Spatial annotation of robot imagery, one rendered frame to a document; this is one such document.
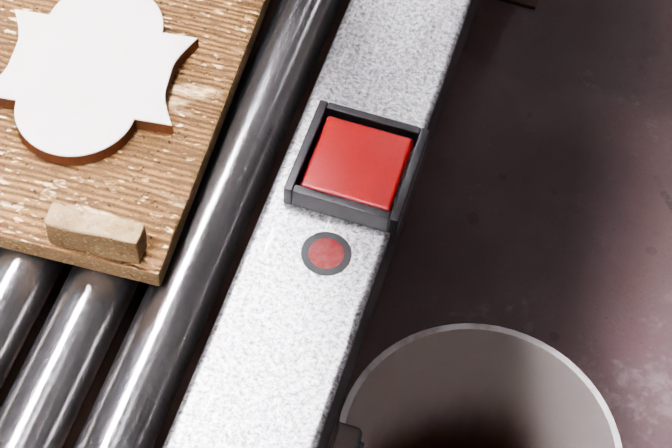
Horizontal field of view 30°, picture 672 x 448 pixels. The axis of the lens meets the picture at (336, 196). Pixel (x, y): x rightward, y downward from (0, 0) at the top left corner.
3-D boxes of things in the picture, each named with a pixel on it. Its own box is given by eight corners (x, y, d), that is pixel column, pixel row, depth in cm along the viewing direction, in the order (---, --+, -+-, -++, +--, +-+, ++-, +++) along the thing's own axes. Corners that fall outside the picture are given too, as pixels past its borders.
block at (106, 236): (149, 245, 76) (146, 220, 74) (140, 270, 75) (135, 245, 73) (58, 222, 77) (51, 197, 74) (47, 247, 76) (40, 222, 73)
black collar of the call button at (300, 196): (427, 144, 84) (430, 129, 82) (396, 235, 80) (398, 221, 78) (319, 114, 85) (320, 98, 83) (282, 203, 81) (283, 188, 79)
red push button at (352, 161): (412, 150, 83) (414, 137, 82) (387, 222, 80) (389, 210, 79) (327, 126, 84) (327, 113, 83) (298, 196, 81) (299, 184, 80)
